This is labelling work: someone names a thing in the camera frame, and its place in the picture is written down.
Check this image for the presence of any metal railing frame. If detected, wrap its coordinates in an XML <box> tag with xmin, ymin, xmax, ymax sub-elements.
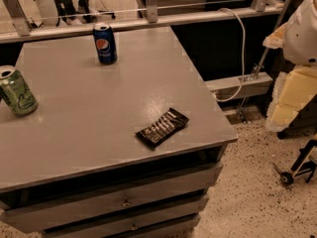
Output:
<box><xmin>0</xmin><ymin>0</ymin><xmax>300</xmax><ymax>101</ymax></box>

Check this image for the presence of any middle grey drawer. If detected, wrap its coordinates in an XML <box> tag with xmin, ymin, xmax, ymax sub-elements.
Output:
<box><xmin>44</xmin><ymin>194</ymin><xmax>208</xmax><ymax>238</ymax></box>

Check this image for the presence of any top grey drawer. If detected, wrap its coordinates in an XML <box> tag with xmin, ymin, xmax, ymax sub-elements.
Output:
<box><xmin>1</xmin><ymin>162</ymin><xmax>223</xmax><ymax>233</ymax></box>

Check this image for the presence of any grey drawer cabinet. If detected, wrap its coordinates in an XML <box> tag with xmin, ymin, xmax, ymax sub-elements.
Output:
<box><xmin>0</xmin><ymin>28</ymin><xmax>237</xmax><ymax>236</ymax></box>

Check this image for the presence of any black wheeled cart base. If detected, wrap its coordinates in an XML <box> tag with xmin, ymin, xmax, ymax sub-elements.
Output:
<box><xmin>273</xmin><ymin>139</ymin><xmax>317</xmax><ymax>184</ymax></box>

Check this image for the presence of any grey drawer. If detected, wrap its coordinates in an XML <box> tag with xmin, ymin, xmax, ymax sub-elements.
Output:
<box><xmin>1</xmin><ymin>162</ymin><xmax>223</xmax><ymax>233</ymax></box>
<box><xmin>44</xmin><ymin>194</ymin><xmax>208</xmax><ymax>238</ymax></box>
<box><xmin>108</xmin><ymin>213</ymin><xmax>202</xmax><ymax>238</ymax></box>

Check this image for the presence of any white cable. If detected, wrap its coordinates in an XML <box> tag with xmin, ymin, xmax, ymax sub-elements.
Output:
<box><xmin>212</xmin><ymin>7</ymin><xmax>248</xmax><ymax>103</ymax></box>

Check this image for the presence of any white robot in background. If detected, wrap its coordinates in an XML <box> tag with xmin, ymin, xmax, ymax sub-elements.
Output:
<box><xmin>34</xmin><ymin>0</ymin><xmax>58</xmax><ymax>27</ymax></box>

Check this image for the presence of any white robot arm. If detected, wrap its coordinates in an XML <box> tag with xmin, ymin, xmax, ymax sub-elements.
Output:
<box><xmin>263</xmin><ymin>0</ymin><xmax>317</xmax><ymax>66</ymax></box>

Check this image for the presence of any yellow foam padding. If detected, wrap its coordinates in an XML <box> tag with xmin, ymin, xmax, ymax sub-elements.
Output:
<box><xmin>264</xmin><ymin>65</ymin><xmax>317</xmax><ymax>132</ymax></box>

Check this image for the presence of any green soda can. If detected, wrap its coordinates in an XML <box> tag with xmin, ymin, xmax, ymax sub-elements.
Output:
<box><xmin>0</xmin><ymin>65</ymin><xmax>38</xmax><ymax>117</ymax></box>

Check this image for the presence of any blue Pepsi can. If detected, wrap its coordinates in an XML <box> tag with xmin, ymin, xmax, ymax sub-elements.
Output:
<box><xmin>93</xmin><ymin>23</ymin><xmax>117</xmax><ymax>64</ymax></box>

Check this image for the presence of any black snack wrapper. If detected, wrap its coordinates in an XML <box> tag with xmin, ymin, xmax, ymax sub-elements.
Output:
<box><xmin>136</xmin><ymin>108</ymin><xmax>189</xmax><ymax>148</ymax></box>

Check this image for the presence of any bottom grey drawer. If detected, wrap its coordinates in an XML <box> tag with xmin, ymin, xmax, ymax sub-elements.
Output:
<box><xmin>108</xmin><ymin>213</ymin><xmax>202</xmax><ymax>238</ymax></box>

